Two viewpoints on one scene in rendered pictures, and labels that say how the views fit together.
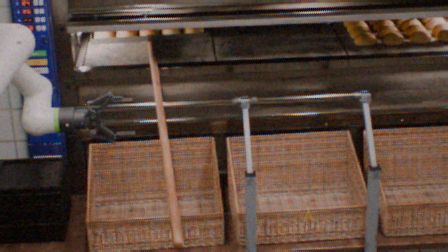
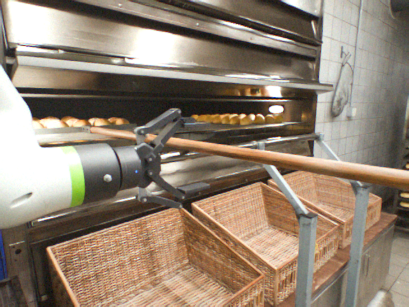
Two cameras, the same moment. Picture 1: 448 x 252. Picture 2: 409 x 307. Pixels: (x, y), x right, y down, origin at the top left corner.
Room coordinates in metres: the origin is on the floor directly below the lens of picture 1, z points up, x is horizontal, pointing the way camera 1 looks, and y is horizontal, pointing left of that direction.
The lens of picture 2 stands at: (2.59, 0.70, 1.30)
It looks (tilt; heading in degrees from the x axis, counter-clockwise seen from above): 11 degrees down; 321
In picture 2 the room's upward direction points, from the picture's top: straight up
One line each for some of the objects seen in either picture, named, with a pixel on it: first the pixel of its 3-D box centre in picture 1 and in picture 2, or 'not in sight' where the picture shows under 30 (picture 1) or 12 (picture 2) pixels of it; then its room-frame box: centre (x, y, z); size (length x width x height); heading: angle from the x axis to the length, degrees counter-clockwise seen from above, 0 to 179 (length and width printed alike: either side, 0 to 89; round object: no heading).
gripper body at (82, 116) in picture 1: (88, 119); (136, 165); (3.04, 0.49, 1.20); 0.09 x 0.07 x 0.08; 93
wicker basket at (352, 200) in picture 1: (295, 185); (266, 228); (3.37, -0.31, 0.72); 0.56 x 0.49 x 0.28; 94
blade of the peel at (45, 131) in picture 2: (148, 26); (71, 126); (4.13, 0.34, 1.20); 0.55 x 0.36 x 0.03; 96
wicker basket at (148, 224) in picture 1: (154, 192); (160, 281); (3.34, 0.29, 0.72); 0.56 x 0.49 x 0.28; 94
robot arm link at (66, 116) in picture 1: (68, 119); (93, 172); (3.04, 0.57, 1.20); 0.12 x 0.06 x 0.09; 3
